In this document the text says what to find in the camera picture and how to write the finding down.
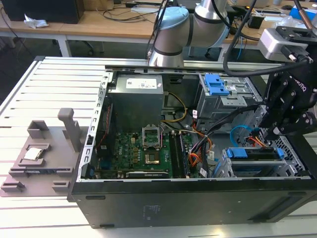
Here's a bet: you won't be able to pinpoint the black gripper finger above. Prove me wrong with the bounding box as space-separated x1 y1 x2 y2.
260 71 288 130
269 86 298 142

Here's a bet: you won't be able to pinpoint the orange red disk power wire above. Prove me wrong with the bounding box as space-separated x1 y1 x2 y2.
244 135 275 150

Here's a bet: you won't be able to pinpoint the hard disk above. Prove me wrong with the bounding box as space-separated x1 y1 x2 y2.
222 146 284 161

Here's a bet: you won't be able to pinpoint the metal disk bay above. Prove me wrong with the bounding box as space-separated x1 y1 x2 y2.
221 135 312 178

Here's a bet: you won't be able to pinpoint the black RAM slot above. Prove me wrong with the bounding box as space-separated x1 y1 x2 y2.
169 132 180 178
178 132 191 178

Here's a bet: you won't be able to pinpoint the blue drive cage latch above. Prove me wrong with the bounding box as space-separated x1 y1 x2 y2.
205 73 229 97

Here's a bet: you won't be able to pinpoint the metal drive cage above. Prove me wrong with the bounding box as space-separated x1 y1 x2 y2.
197 73 264 125

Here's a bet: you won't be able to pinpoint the small black box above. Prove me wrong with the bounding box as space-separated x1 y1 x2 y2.
247 14 266 29

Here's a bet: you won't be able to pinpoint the blue box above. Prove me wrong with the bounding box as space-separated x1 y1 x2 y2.
289 6 317 18

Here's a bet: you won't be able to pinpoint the metal socket cover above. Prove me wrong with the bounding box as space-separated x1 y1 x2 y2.
142 125 161 150

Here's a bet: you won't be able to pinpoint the CPU socket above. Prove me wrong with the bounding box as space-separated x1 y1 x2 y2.
141 124 162 151

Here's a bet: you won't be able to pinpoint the square chipset chip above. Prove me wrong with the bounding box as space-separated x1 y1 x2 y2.
144 153 161 166

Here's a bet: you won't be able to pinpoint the grey power supply unit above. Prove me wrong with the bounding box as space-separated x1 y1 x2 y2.
106 73 166 127

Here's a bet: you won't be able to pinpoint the black PC case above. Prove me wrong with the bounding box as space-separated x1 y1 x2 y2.
67 64 317 229

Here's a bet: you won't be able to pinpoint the black graphics card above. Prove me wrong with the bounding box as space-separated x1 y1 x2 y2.
125 170 173 179

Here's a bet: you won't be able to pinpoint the green motherboard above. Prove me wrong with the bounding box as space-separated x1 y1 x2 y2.
95 130 199 179

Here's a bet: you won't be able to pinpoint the wooden desk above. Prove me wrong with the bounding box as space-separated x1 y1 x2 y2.
0 0 317 59

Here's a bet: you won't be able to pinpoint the grey parts rack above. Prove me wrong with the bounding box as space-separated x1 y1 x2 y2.
0 108 83 198

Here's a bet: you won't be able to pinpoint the black computer box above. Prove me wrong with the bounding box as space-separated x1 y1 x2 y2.
1 0 85 25

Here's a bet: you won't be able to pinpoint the silver CPU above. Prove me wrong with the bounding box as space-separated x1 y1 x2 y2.
23 147 46 161

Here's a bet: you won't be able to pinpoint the crumpled white paper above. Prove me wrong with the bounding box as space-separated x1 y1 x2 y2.
23 13 50 28

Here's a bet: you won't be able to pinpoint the silver camera box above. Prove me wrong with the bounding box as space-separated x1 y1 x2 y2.
257 28 292 61

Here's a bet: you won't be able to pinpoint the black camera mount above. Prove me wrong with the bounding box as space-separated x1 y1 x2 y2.
275 24 317 65

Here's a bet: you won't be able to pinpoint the blue SATA wire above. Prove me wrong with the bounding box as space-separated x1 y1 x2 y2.
229 124 260 149

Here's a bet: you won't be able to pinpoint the brown cable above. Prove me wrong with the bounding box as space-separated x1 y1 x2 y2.
293 0 316 33

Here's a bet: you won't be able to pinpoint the black cable bundle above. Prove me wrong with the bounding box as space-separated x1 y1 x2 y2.
192 105 264 178

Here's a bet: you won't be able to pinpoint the yellow power supply wires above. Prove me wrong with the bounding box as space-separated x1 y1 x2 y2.
160 92 187 124

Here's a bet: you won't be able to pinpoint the orange red wire bundle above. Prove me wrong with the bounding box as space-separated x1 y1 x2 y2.
188 137 215 166

